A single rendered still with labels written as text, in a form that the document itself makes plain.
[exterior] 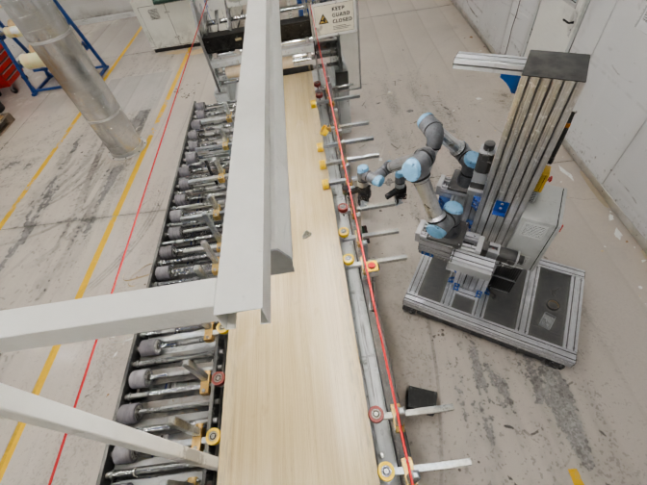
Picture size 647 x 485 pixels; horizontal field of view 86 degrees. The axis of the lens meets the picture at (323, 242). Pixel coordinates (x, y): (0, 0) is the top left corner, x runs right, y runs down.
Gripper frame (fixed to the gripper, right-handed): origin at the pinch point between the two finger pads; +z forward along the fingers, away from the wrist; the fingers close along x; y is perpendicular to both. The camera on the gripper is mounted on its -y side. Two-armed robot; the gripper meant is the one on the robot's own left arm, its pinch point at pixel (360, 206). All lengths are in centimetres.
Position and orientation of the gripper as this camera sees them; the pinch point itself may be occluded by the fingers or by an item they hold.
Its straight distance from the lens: 257.3
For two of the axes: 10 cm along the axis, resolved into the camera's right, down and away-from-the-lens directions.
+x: 3.1, -7.1, 6.3
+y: 9.5, 1.7, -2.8
